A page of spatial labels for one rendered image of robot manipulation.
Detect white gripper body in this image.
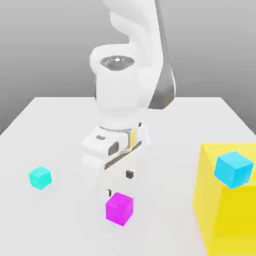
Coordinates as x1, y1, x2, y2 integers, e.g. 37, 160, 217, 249
81, 139, 150, 189

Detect small magenta cube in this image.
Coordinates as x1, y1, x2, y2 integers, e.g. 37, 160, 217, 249
105, 191, 134, 227

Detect small teal cube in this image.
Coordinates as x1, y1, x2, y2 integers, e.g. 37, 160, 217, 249
28, 165, 53, 191

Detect small blue cube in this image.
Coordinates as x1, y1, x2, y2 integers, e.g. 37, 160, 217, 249
213, 150, 255, 190

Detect large yellow box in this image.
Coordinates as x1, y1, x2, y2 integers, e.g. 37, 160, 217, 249
192, 142, 256, 256

